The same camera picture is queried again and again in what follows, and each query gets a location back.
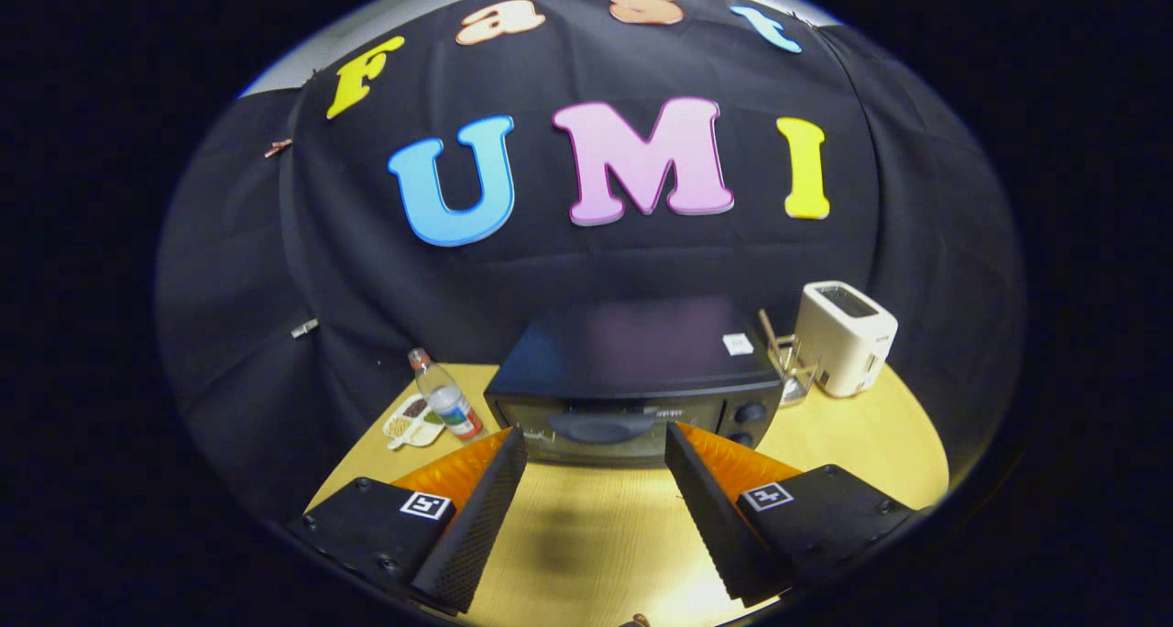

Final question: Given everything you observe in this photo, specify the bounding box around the black backdrop cloth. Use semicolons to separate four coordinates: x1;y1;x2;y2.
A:
156;0;1029;523

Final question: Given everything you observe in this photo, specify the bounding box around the plastic water bottle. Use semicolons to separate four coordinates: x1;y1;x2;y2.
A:
408;347;485;442

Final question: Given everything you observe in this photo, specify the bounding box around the small snack dish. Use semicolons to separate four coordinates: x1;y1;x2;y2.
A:
382;393;446;451

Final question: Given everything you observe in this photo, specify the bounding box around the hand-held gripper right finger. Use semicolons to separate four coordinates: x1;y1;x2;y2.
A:
665;422;918;609

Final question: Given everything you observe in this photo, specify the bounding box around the wire utensil holder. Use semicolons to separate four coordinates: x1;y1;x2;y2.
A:
770;334;820;407

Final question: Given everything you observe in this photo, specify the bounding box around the wooden utensil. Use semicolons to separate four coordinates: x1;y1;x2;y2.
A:
757;308;791;364

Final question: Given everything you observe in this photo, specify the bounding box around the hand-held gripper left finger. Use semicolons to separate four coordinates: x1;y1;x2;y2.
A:
286;427;529;615

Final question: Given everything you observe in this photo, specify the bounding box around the black toaster oven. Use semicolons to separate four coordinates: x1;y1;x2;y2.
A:
484;296;785;468

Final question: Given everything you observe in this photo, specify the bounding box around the white bread toaster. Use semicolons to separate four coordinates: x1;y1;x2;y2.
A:
795;280;899;400

